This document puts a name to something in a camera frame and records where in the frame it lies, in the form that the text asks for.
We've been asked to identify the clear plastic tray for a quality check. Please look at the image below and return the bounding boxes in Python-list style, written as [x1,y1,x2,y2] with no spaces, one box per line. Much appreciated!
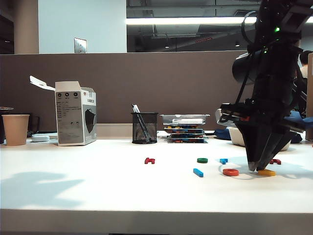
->
[159,114,211,126]

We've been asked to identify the pen with white cap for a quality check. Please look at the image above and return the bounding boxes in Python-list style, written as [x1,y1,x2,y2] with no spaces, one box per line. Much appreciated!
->
[132,104,151,142]

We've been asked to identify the small white case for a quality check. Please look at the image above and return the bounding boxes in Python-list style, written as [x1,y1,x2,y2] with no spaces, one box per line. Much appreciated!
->
[31,134,50,143]

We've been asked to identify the letter magnet card pack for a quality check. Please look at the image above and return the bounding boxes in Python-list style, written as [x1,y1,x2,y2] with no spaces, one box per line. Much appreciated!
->
[167,138,209,144]
[163,124,205,130]
[167,129,205,134]
[168,133,205,139]

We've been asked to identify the brown desk partition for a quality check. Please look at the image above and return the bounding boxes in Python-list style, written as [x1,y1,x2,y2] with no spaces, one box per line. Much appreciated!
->
[0,50,263,132]

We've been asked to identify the metal wall plate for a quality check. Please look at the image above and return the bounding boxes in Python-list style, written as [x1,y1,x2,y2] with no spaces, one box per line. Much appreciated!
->
[74,37,88,54]

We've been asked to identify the black mesh pen holder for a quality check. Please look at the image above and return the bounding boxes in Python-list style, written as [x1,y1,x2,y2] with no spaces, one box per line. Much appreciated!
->
[131,112,159,145]

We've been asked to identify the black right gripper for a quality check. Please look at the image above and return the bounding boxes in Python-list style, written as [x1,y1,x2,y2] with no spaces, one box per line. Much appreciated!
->
[219,76,307,172]

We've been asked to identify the blue bag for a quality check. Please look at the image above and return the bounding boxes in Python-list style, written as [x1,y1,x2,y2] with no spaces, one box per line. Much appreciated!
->
[283,110,313,132]

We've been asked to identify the ceiling light strip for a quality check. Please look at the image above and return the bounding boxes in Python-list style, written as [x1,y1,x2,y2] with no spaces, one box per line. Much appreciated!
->
[126,16,260,25]

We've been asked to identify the orange letter o magnet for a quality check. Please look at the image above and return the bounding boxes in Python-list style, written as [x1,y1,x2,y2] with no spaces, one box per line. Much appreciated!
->
[222,168,240,177]

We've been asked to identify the yellow letter v magnet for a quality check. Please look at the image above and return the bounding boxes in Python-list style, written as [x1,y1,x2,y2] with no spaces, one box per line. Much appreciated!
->
[258,168,277,177]

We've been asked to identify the person in white shirt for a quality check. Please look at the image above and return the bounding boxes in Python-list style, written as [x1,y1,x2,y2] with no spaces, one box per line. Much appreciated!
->
[298,50,313,82]

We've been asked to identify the brown wooden box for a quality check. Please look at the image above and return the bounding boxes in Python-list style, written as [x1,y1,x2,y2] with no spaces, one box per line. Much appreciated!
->
[306,52,313,141]

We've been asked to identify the brown paper cup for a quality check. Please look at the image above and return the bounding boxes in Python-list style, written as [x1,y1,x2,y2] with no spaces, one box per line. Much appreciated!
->
[1,114,30,146]

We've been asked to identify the grey face mask box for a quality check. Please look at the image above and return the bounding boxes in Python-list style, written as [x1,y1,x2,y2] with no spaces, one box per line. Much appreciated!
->
[29,75,98,147]

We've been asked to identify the white marker pen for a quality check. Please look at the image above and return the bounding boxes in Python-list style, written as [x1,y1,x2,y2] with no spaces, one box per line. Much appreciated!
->
[172,118,205,124]

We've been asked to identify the beige pulp tray bowl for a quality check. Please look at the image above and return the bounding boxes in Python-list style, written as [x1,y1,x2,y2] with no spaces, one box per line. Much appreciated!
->
[228,127,292,151]

